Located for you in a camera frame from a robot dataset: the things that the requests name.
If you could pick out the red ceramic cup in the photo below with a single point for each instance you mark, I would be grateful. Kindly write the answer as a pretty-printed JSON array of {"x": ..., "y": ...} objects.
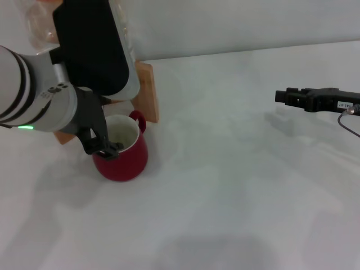
[{"x": 129, "y": 163}]

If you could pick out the wooden dispenser stand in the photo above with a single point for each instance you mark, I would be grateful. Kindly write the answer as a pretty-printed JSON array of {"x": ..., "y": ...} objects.
[{"x": 147, "y": 92}]

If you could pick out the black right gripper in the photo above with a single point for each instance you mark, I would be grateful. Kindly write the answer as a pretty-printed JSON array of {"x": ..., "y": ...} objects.
[{"x": 323, "y": 99}]

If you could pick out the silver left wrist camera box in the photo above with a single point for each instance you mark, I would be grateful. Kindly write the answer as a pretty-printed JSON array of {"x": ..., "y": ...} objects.
[{"x": 92, "y": 47}]

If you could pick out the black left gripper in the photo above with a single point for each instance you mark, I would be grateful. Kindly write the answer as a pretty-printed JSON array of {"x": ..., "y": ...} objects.
[{"x": 90, "y": 112}]

